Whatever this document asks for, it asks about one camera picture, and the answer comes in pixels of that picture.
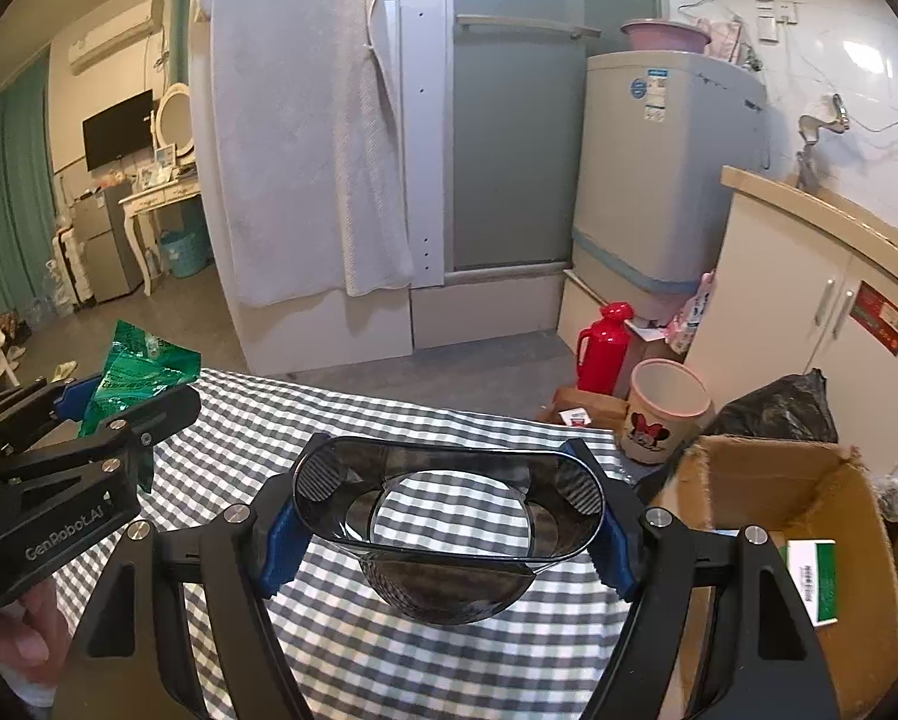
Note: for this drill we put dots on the black plastic cup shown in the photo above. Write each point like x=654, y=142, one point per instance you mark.
x=445, y=535

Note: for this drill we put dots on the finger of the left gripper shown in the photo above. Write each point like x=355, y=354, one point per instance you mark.
x=30, y=412
x=115, y=439

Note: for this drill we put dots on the red thermos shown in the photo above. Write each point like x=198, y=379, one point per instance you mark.
x=602, y=348

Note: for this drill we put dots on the white air conditioner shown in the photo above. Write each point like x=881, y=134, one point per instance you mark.
x=129, y=27

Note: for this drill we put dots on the black television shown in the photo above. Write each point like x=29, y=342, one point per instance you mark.
x=118, y=131

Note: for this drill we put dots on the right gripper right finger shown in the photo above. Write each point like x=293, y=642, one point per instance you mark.
x=715, y=629

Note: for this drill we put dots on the white hanging towel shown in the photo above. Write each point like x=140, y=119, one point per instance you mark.
x=307, y=138

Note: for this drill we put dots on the small grey fridge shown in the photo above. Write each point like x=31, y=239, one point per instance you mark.
x=98, y=221

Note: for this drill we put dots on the grey washing machine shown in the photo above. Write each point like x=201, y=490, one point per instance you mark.
x=650, y=213

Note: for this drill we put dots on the pink waste bin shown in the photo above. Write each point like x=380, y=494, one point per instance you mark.
x=666, y=404

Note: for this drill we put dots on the pink basin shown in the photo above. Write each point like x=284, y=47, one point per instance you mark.
x=650, y=34

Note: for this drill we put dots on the small brown cardboard box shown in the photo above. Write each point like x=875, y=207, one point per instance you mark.
x=571, y=407

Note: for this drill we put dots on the white kitchen cabinet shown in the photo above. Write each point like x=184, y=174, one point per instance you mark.
x=802, y=284

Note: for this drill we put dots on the green snack packet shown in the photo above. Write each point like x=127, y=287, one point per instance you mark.
x=147, y=371

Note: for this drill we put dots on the checkered tablecloth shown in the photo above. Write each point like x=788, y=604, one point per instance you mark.
x=353, y=655

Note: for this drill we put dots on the green 666 medicine box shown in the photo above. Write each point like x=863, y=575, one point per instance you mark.
x=812, y=566

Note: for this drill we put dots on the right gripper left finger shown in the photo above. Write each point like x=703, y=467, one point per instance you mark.
x=134, y=654

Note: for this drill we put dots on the teal laundry basket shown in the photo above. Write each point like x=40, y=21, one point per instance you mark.
x=185, y=252

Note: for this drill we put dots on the left hand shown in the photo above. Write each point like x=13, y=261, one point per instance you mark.
x=36, y=645

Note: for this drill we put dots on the black garbage bag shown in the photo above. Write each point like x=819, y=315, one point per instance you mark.
x=794, y=407

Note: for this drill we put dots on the white dressing table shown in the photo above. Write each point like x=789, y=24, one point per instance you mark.
x=141, y=225

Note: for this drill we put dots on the oval vanity mirror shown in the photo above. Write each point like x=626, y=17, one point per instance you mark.
x=172, y=123

